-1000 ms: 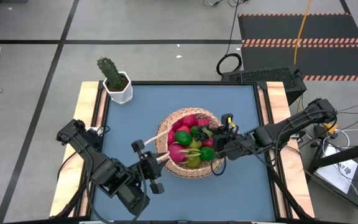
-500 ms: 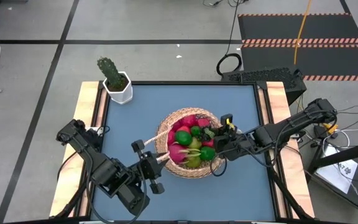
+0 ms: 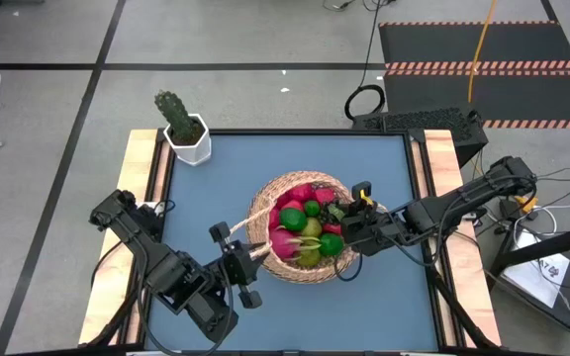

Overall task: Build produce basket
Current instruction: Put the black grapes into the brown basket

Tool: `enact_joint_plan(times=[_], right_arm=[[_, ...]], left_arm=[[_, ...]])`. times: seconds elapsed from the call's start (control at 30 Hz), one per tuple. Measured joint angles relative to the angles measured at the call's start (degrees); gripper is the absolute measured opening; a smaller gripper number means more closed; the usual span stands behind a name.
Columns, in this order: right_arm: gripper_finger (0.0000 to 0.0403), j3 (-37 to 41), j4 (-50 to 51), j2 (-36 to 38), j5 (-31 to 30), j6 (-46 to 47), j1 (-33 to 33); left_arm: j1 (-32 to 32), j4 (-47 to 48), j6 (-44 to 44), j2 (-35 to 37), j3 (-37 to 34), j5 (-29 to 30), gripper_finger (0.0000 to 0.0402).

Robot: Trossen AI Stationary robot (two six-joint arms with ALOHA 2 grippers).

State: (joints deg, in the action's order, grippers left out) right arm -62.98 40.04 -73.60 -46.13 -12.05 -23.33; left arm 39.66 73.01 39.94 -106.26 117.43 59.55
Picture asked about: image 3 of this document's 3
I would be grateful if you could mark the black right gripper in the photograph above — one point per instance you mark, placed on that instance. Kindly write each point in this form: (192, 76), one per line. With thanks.
(374, 230)

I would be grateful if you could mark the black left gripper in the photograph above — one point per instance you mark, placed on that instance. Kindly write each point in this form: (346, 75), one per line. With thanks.
(238, 267)

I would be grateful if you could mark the large glossy green fruit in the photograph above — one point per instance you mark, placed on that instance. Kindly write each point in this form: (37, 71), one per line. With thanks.
(331, 244)

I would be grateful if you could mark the bumpy red fruit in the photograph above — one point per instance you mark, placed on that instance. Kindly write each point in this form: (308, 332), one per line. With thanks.
(324, 195)

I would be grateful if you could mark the small green lime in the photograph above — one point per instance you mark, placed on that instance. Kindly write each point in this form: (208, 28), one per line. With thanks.
(312, 207)

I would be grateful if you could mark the yellow-green pear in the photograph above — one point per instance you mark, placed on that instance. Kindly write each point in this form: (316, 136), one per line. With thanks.
(311, 227)

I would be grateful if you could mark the pink dragon fruit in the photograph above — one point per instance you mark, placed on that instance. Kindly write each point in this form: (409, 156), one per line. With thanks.
(285, 243)

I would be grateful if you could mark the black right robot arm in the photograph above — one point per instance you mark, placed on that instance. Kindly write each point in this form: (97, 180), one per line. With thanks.
(463, 203)

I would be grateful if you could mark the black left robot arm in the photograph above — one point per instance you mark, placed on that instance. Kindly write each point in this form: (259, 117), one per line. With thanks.
(166, 272)

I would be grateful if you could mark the yellow tag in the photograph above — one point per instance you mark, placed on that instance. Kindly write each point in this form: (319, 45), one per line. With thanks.
(365, 199)

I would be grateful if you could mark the light wooden side board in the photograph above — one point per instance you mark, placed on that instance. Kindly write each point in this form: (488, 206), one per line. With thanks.
(441, 148)
(131, 148)

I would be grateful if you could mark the white hexagonal plant pot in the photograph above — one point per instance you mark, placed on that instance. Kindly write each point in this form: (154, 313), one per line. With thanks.
(193, 153)

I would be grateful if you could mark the green artificial cactus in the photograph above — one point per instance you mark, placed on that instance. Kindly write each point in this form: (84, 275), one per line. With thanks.
(176, 116)

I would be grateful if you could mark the white paper sheet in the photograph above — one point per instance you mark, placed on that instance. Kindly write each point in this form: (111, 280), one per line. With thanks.
(537, 277)

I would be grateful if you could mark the black stand bar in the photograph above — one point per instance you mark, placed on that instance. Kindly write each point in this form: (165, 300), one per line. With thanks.
(552, 244)

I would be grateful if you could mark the black hazard-striped floor mat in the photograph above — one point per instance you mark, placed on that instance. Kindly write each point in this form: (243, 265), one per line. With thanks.
(512, 44)

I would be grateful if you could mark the black table frame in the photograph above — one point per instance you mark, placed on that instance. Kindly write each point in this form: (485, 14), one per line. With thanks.
(285, 132)

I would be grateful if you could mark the black frame strut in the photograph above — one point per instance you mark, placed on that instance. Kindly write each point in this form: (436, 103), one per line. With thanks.
(112, 321)
(458, 309)

